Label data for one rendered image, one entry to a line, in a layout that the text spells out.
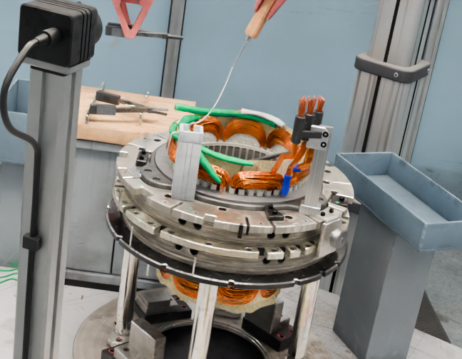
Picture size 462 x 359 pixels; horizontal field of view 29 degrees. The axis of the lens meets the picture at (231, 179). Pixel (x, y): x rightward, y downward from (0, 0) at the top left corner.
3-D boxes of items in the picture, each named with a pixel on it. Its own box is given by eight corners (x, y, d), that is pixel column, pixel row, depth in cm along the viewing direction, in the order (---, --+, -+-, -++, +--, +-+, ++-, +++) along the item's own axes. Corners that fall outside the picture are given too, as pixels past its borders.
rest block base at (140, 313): (191, 318, 140) (192, 310, 139) (143, 325, 136) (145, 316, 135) (178, 301, 144) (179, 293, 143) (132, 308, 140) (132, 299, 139)
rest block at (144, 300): (177, 311, 138) (180, 299, 137) (145, 315, 136) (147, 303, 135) (167, 297, 142) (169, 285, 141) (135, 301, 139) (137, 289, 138)
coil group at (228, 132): (221, 146, 126) (225, 118, 124) (222, 142, 127) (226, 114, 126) (264, 152, 126) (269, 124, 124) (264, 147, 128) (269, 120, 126)
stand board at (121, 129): (58, 136, 137) (60, 121, 136) (79, 98, 154) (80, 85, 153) (188, 154, 138) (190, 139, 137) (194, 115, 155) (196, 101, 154)
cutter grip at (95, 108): (89, 114, 137) (90, 104, 136) (88, 112, 137) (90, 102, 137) (115, 115, 138) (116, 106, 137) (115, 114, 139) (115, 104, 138)
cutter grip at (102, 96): (95, 100, 143) (95, 90, 142) (97, 99, 144) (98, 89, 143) (117, 105, 142) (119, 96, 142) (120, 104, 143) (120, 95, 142)
